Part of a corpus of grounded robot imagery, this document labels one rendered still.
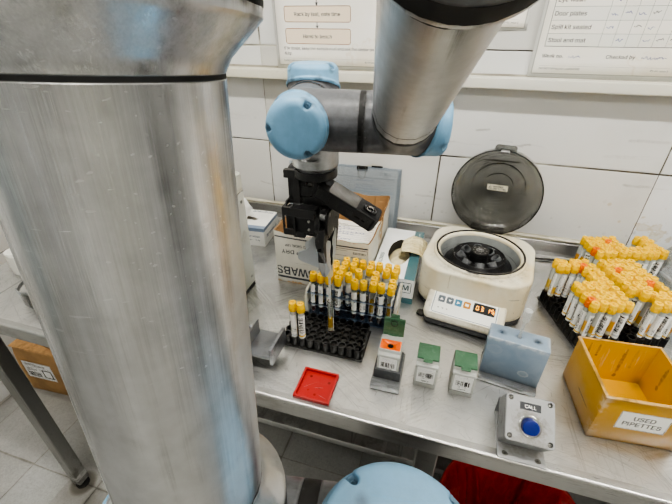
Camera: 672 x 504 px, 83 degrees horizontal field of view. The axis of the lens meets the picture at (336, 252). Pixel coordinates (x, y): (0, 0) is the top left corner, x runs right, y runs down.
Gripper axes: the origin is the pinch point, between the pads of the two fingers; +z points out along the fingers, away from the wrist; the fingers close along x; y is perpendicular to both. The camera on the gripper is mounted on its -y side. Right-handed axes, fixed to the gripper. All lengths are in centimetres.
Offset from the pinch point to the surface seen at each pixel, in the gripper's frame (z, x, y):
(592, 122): -19, -51, -50
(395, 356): 10.9, 7.5, -14.7
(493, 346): 10.0, 1.0, -31.4
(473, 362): 11.2, 4.7, -28.1
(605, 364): 13, -4, -52
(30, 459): 105, 11, 119
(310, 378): 17.7, 11.2, 0.4
